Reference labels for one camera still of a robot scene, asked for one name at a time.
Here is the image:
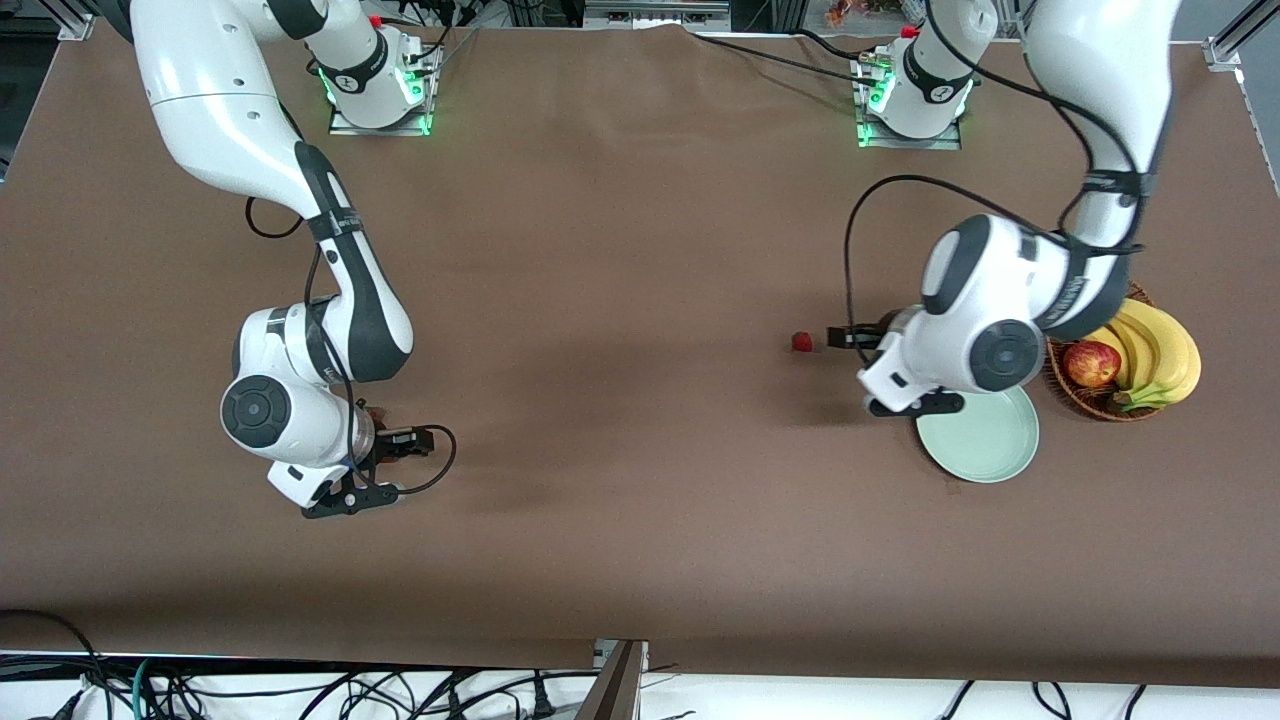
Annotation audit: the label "pale green plate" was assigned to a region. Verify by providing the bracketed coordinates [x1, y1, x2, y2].
[917, 385, 1041, 485]

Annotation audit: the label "brown wicker basket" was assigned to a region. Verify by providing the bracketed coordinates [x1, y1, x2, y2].
[1045, 283, 1166, 423]

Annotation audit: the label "red apple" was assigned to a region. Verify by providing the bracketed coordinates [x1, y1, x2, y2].
[1062, 341, 1123, 389]

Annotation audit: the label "small yellow banana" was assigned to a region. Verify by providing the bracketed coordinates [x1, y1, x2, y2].
[1085, 325, 1131, 391]

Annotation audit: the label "large yellow banana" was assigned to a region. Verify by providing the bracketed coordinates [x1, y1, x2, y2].
[1122, 298, 1202, 412]

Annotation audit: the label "colourful background objects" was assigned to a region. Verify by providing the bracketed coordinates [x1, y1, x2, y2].
[825, 0, 906, 27]

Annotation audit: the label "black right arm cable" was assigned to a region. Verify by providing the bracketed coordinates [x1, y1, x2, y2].
[245, 195, 458, 496]

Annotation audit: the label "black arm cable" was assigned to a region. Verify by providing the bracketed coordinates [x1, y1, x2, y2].
[845, 0, 1151, 341]
[245, 195, 458, 496]

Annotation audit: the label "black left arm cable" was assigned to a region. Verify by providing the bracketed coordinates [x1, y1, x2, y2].
[845, 0, 1151, 341]

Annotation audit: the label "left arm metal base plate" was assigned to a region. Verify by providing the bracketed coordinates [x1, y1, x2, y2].
[855, 55, 963, 151]

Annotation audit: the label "long black table cable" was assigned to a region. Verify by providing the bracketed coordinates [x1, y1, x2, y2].
[690, 32, 883, 86]

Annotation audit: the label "short black table cable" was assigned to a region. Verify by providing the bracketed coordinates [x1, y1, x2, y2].
[795, 28, 873, 63]

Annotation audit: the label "aluminium profile post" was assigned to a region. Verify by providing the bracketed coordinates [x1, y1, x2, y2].
[578, 640, 649, 720]

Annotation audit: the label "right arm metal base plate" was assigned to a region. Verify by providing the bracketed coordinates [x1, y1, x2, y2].
[328, 45, 433, 136]

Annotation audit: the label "thick black floor cable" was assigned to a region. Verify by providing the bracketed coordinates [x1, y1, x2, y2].
[0, 610, 111, 720]

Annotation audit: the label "aluminium frame rail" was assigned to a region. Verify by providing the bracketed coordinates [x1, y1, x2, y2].
[583, 0, 731, 31]

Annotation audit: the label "black base cable bundle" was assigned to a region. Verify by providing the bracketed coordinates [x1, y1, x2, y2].
[380, 0, 483, 66]

